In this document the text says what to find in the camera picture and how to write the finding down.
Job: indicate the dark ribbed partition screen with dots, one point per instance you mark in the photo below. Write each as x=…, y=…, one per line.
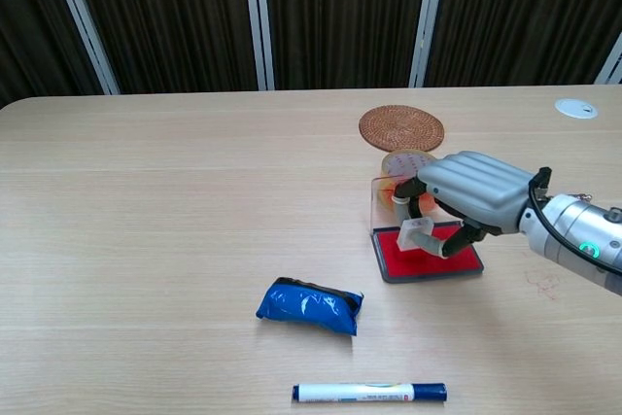
x=311, y=16

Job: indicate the round woven rattan coaster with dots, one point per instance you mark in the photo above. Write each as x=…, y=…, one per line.
x=401, y=127

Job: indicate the blue glossy pouch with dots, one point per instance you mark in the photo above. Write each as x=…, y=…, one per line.
x=307, y=307

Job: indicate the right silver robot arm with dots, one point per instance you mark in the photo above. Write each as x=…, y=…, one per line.
x=578, y=235

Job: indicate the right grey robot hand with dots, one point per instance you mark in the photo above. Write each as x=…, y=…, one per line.
x=478, y=186

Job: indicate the red ink pad with lid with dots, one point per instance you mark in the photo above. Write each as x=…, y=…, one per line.
x=427, y=264

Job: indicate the white and blue marker pen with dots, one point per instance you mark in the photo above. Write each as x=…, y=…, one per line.
x=369, y=391

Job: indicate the white and red stamp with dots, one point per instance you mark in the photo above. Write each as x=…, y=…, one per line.
x=412, y=236

